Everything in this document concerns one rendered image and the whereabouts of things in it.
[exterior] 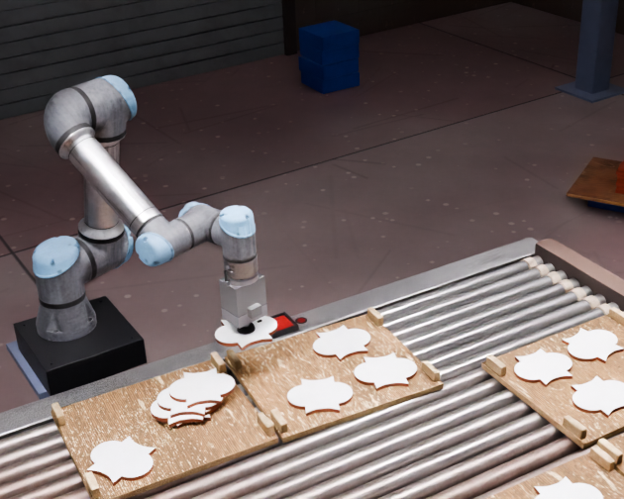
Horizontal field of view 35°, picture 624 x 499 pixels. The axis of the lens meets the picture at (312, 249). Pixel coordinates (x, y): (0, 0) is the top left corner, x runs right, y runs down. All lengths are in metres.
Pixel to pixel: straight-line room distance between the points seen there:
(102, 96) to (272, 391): 0.78
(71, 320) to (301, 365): 0.59
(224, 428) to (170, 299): 2.34
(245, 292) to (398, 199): 3.15
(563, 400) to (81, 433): 1.08
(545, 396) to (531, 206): 3.02
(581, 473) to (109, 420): 1.03
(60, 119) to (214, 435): 0.77
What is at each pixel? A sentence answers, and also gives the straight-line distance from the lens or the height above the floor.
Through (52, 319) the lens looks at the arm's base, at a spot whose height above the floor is 1.00.
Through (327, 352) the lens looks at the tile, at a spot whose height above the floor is 0.95.
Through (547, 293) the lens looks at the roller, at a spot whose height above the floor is 0.92.
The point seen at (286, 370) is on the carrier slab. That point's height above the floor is 0.94.
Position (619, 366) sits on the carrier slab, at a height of 0.94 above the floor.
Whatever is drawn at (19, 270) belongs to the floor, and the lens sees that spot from 4.97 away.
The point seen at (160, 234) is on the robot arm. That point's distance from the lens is 2.14.
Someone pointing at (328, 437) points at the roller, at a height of 0.91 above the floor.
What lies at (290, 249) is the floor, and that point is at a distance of 4.85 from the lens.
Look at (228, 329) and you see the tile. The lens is 2.32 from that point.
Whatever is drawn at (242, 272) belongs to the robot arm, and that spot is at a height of 1.23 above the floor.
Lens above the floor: 2.33
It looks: 29 degrees down
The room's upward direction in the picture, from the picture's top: 3 degrees counter-clockwise
